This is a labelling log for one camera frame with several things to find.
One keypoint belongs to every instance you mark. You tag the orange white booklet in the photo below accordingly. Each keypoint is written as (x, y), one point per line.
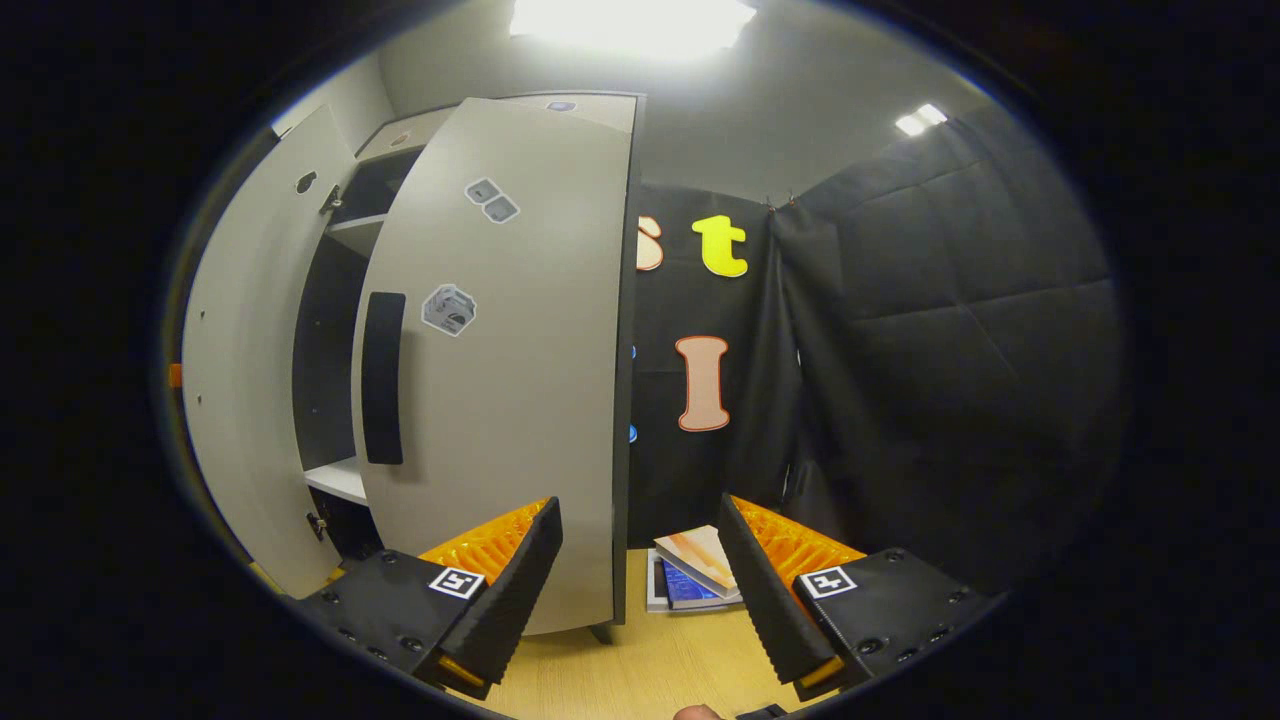
(700, 555)

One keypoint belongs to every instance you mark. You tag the grey cabinet shelf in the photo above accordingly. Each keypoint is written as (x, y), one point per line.
(340, 482)
(355, 235)

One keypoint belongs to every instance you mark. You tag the black quilted cloth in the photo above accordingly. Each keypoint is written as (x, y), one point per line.
(960, 350)

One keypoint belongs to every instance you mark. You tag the blue book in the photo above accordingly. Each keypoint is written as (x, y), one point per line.
(690, 592)

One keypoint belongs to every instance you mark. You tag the small ceiling light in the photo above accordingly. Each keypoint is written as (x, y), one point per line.
(920, 120)

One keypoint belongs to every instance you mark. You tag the grey shoe cabinet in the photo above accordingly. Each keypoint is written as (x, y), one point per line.
(325, 340)

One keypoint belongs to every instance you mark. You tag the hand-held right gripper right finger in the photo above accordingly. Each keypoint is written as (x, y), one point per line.
(765, 590)

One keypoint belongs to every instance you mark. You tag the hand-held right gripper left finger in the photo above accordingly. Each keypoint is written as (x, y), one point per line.
(520, 580)

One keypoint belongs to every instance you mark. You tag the large ceiling light panel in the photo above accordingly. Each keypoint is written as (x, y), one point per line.
(630, 25)

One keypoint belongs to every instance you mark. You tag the grey cabinet door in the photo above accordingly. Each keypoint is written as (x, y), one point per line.
(245, 350)
(520, 380)

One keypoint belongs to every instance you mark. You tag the black backdrop cloth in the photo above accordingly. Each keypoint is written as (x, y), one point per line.
(665, 470)

